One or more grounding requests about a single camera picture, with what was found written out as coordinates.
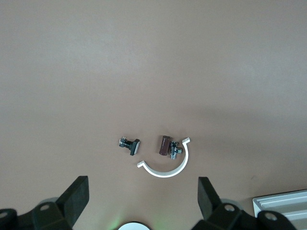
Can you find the white drawer cabinet shell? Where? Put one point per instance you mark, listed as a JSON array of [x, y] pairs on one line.
[[280, 203]]

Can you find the brown cylinder part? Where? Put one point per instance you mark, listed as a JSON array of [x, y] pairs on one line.
[[164, 145]]

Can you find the black square push switch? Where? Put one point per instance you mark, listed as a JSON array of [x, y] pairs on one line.
[[131, 145]]

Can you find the white half-round pipe clamp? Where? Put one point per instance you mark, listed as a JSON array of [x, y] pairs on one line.
[[163, 173]]

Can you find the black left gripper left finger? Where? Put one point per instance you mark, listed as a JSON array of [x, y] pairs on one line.
[[72, 203]]

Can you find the chrome angle valve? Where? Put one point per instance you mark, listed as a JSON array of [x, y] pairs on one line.
[[174, 151]]

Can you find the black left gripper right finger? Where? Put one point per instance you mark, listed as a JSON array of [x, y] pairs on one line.
[[211, 206]]

